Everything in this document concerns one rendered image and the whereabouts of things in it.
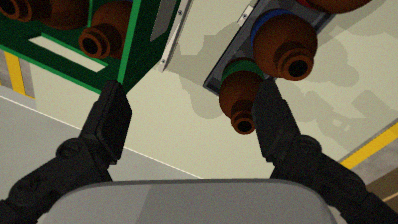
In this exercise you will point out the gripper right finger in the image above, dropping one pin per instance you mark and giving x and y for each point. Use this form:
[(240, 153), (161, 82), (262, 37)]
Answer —
[(299, 158)]

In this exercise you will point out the dark grey tray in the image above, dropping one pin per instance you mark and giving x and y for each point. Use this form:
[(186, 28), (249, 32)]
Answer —
[(240, 45)]

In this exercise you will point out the green plastic crate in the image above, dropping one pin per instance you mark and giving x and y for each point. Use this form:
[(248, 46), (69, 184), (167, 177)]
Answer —
[(149, 28)]

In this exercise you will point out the brown bottle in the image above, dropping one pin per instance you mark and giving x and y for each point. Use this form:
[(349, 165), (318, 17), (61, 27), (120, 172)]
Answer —
[(58, 14), (277, 39), (334, 6), (108, 37), (240, 81)]

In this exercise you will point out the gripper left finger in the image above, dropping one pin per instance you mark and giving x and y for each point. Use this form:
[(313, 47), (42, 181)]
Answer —
[(79, 161)]

